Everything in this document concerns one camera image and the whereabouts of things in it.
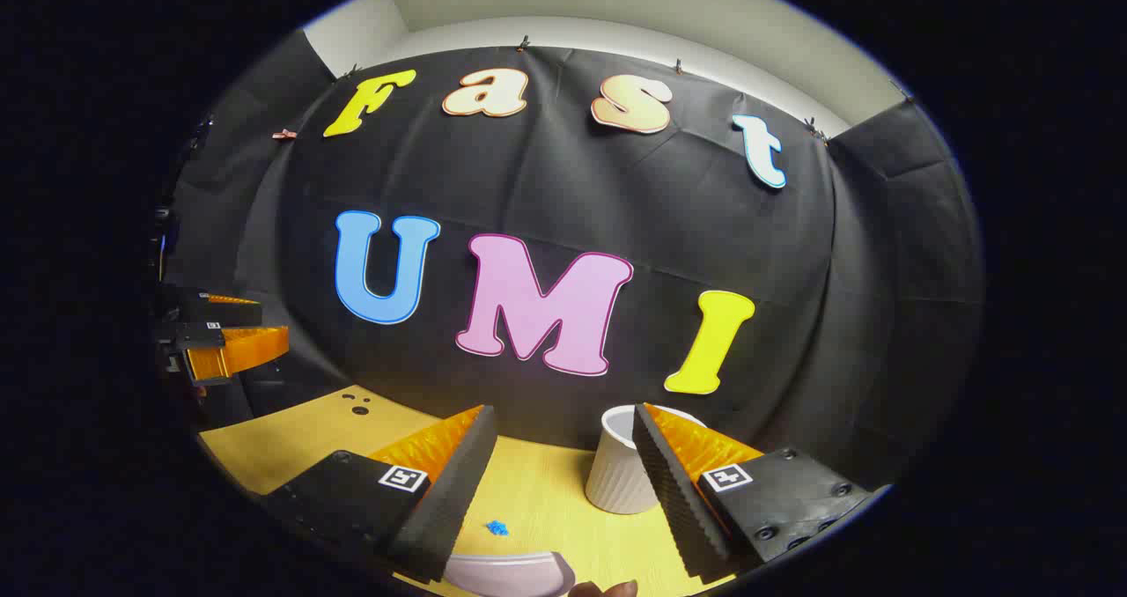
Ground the lilac plastic dustpan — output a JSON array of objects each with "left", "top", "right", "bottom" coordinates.
[{"left": 443, "top": 551, "right": 577, "bottom": 597}]

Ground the white ribbed garbage bin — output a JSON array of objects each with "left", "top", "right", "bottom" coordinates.
[{"left": 585, "top": 405, "right": 708, "bottom": 516}]

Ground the wooden desktop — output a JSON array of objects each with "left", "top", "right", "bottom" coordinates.
[{"left": 198, "top": 384, "right": 736, "bottom": 597}]

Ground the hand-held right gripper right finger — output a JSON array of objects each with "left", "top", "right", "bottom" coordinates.
[{"left": 632, "top": 402, "right": 892, "bottom": 582}]

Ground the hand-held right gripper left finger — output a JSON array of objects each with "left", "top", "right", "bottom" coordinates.
[{"left": 262, "top": 405, "right": 498, "bottom": 585}]

